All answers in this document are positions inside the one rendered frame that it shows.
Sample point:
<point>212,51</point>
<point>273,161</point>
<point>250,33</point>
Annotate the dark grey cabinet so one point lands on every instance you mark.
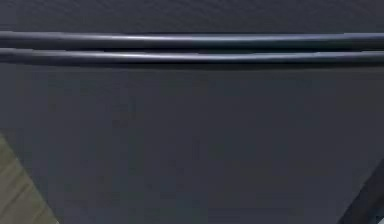
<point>200,133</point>

